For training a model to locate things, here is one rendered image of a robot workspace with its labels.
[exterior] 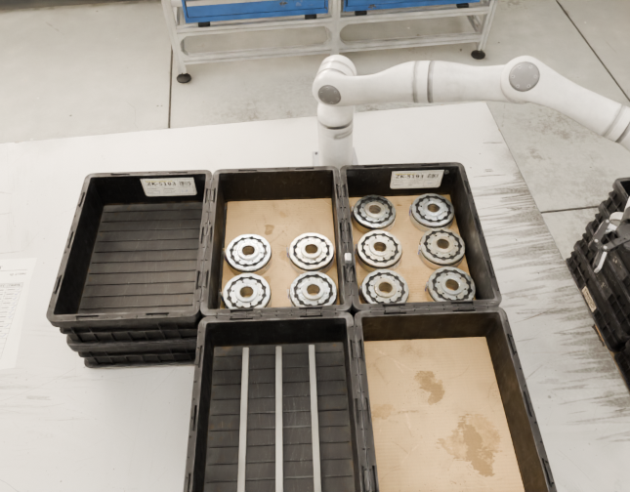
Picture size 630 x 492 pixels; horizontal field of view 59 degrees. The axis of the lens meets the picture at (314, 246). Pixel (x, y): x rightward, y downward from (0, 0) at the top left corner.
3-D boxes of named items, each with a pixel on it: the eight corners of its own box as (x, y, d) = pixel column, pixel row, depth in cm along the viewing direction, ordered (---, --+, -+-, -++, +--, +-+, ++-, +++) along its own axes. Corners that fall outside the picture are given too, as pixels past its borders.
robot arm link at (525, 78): (643, 102, 106) (633, 106, 114) (515, 45, 112) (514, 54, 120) (615, 145, 108) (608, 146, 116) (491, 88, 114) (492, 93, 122)
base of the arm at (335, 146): (318, 154, 157) (317, 105, 143) (351, 153, 157) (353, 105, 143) (318, 178, 152) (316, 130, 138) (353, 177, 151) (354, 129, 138)
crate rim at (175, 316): (89, 180, 132) (85, 172, 130) (214, 176, 133) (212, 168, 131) (48, 327, 109) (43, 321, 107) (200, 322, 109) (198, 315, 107)
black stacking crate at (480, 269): (338, 198, 141) (339, 167, 132) (452, 195, 142) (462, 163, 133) (350, 338, 118) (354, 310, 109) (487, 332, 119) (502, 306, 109)
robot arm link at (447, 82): (546, 62, 120) (428, 64, 128) (550, 54, 111) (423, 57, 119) (542, 105, 122) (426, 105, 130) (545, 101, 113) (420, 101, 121)
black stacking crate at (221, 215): (220, 202, 141) (214, 171, 132) (336, 198, 141) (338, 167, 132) (209, 343, 117) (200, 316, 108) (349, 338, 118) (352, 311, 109)
